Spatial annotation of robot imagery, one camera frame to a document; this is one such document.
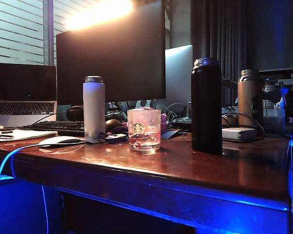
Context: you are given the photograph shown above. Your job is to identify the black thermos bottle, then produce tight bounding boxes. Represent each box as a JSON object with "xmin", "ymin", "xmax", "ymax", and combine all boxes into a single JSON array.
[{"xmin": 191, "ymin": 58, "xmax": 223, "ymax": 155}]

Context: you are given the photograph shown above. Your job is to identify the glass cup with Starbucks logo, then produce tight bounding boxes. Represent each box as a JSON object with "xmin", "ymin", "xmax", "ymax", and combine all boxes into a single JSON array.
[{"xmin": 126, "ymin": 109, "xmax": 162, "ymax": 155}]

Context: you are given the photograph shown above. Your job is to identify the white thermos bottle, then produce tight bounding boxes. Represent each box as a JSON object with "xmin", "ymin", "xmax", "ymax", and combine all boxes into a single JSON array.
[{"xmin": 82, "ymin": 76, "xmax": 106, "ymax": 142}]

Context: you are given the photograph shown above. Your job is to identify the small brown cup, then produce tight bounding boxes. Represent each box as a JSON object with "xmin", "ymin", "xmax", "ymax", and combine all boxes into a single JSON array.
[{"xmin": 222, "ymin": 114, "xmax": 239, "ymax": 128}]

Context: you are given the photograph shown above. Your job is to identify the beige thermos bottle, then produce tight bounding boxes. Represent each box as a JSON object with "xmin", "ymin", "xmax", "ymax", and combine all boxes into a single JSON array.
[{"xmin": 237, "ymin": 69, "xmax": 263, "ymax": 128}]

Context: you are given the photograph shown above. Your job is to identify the blue flat booklet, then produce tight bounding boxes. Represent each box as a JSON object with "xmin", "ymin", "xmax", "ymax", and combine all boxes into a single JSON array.
[{"xmin": 161, "ymin": 128, "xmax": 181, "ymax": 140}]

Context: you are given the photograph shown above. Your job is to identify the black computer mouse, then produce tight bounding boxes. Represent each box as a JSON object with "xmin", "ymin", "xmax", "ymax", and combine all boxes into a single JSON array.
[{"xmin": 105, "ymin": 118, "xmax": 123, "ymax": 134}]

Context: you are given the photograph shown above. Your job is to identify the silver computer back panel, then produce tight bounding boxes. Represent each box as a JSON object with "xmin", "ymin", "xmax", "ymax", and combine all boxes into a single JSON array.
[{"xmin": 164, "ymin": 44, "xmax": 194, "ymax": 108}]

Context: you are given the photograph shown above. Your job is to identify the large black computer monitor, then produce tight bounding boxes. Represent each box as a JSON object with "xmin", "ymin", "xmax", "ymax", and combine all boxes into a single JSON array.
[{"xmin": 56, "ymin": 0, "xmax": 167, "ymax": 107}]

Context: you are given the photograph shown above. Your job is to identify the black round headphones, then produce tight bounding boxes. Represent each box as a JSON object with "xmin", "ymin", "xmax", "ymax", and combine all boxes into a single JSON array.
[{"xmin": 65, "ymin": 105, "xmax": 85, "ymax": 122}]

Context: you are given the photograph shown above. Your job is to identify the white computer mouse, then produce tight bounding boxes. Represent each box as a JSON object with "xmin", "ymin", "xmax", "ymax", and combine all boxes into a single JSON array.
[{"xmin": 38, "ymin": 136, "xmax": 85, "ymax": 148}]

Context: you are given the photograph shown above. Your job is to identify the black keyboard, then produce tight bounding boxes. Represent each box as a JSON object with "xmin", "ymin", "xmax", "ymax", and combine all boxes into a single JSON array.
[{"xmin": 18, "ymin": 120, "xmax": 86, "ymax": 137}]

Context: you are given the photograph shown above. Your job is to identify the white power adapter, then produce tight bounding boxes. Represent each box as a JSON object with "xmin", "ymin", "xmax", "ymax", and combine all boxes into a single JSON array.
[{"xmin": 221, "ymin": 127, "xmax": 257, "ymax": 141}]

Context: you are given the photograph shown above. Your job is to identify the white paper notebook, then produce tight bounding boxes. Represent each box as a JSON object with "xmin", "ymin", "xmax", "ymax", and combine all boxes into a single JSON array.
[{"xmin": 0, "ymin": 129, "xmax": 59, "ymax": 144}]

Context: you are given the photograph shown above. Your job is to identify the silver laptop with black screen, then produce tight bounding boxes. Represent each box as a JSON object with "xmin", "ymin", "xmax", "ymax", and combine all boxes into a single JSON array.
[{"xmin": 0, "ymin": 62, "xmax": 58, "ymax": 129}]

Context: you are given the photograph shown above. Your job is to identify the clear plastic container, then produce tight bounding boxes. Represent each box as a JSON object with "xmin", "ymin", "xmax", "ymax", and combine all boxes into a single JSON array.
[{"xmin": 262, "ymin": 108, "xmax": 287, "ymax": 135}]

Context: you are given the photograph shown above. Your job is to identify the black desk gadget clutter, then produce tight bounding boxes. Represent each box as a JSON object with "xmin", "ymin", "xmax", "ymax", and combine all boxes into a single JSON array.
[{"xmin": 260, "ymin": 77, "xmax": 291, "ymax": 109}]

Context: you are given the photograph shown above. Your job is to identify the black pen on notebook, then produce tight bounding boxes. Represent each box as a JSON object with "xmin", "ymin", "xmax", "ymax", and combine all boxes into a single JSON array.
[{"xmin": 0, "ymin": 130, "xmax": 15, "ymax": 140}]

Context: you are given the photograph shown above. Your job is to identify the striped window blind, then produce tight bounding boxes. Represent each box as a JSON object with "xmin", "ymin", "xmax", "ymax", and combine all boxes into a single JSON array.
[{"xmin": 0, "ymin": 0, "xmax": 74, "ymax": 104}]

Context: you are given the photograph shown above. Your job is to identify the white power strip with cables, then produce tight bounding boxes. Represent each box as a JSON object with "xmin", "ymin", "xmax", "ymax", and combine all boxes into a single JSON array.
[{"xmin": 165, "ymin": 102, "xmax": 192, "ymax": 123}]

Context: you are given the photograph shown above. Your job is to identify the blue badge with lanyard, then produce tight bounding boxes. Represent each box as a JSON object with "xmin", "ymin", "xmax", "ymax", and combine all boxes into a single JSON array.
[{"xmin": 98, "ymin": 126, "xmax": 129, "ymax": 144}]

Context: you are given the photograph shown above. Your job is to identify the thin black keyboard cable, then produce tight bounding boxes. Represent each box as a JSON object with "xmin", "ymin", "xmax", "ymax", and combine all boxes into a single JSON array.
[{"xmin": 32, "ymin": 111, "xmax": 68, "ymax": 125}]

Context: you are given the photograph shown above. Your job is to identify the black adapter cable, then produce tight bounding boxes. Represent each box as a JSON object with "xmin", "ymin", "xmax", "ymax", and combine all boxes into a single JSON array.
[{"xmin": 221, "ymin": 112, "xmax": 267, "ymax": 144}]

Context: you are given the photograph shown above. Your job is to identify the white mouse cable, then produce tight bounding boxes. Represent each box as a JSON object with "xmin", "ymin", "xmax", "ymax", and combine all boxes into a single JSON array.
[{"xmin": 0, "ymin": 143, "xmax": 50, "ymax": 234}]

